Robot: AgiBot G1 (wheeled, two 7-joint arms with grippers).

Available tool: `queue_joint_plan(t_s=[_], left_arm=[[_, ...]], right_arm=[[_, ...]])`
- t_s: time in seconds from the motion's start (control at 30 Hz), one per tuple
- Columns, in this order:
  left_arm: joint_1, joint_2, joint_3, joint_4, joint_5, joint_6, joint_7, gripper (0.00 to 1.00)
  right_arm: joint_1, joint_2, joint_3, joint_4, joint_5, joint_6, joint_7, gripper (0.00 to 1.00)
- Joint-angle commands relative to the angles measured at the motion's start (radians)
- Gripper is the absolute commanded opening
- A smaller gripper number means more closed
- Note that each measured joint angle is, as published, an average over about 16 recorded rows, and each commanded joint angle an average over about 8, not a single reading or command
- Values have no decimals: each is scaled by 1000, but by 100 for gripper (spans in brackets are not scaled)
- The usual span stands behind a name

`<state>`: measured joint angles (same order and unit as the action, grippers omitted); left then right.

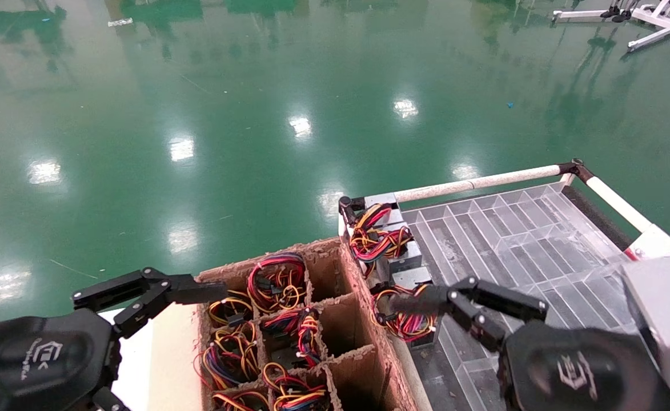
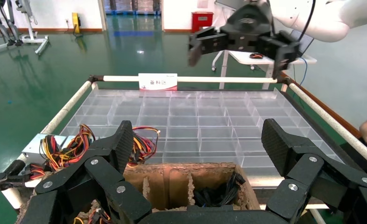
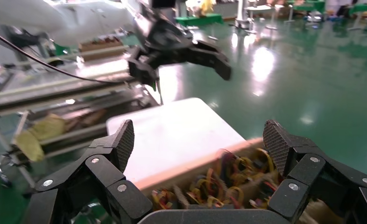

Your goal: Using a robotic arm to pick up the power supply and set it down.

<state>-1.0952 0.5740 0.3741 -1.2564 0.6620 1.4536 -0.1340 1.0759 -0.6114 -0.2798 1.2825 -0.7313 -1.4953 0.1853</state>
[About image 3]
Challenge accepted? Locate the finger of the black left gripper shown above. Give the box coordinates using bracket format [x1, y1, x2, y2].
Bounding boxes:
[127, 46, 160, 91]
[186, 39, 233, 82]

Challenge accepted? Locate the coloured wire bundle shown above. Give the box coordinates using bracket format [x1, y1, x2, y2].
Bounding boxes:
[220, 148, 277, 186]
[186, 168, 246, 208]
[248, 181, 280, 209]
[151, 189, 178, 211]

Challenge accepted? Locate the yellow cloth bag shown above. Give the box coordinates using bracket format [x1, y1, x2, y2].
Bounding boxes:
[14, 113, 67, 162]

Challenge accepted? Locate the round white table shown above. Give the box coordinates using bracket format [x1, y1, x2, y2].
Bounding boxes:
[245, 4, 280, 32]

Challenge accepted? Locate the metal shelf rack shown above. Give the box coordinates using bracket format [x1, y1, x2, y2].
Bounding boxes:
[0, 43, 159, 189]

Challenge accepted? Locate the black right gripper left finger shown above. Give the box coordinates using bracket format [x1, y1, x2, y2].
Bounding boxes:
[35, 119, 153, 224]

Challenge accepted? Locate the brown cardboard divider box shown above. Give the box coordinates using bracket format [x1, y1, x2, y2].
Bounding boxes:
[137, 137, 367, 224]

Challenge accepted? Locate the white flat panel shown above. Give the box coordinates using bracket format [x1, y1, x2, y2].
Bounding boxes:
[106, 98, 246, 183]

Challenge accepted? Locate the white pedestal column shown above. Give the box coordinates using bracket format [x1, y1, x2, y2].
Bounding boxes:
[234, 0, 257, 30]

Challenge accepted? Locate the green covered table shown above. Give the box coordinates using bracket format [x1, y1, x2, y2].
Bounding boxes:
[349, 2, 367, 16]
[176, 13, 224, 28]

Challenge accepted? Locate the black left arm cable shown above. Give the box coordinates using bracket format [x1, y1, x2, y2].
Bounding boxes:
[0, 26, 134, 84]

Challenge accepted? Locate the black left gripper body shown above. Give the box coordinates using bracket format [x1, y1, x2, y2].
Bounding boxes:
[140, 18, 199, 67]

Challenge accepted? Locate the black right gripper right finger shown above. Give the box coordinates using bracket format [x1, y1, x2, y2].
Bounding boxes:
[263, 119, 367, 221]

